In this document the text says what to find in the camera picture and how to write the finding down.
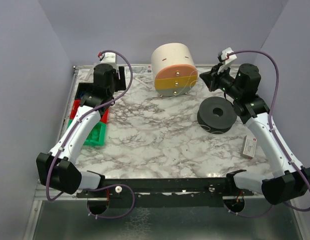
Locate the black cable spool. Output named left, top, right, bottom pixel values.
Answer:
left=197, top=96, right=237, bottom=135

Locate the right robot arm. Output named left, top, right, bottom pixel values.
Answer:
left=199, top=63, right=310, bottom=205

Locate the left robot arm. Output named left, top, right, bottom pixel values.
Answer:
left=36, top=63, right=126, bottom=194

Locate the white plastic stick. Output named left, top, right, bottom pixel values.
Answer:
left=134, top=78, right=151, bottom=89

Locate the white flat packet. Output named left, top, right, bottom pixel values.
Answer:
left=131, top=65, right=152, bottom=75

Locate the clear plastic strip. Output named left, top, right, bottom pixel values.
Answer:
left=85, top=65, right=95, bottom=81

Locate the cream cylindrical drawer cabinet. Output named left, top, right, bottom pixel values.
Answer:
left=151, top=43, right=198, bottom=97

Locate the red storage bin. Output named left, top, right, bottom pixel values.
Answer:
left=70, top=99, right=109, bottom=124

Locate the green storage bin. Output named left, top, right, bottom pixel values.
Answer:
left=66, top=119, right=107, bottom=147

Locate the small white cardboard box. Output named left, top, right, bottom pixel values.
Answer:
left=240, top=135, right=257, bottom=160

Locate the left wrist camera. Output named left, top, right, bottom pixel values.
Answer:
left=98, top=52, right=117, bottom=69

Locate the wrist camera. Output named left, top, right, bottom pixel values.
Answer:
left=98, top=52, right=117, bottom=69
left=217, top=47, right=237, bottom=74

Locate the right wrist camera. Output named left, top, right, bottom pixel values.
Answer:
left=217, top=47, right=237, bottom=74

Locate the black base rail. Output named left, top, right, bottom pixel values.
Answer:
left=77, top=177, right=253, bottom=208

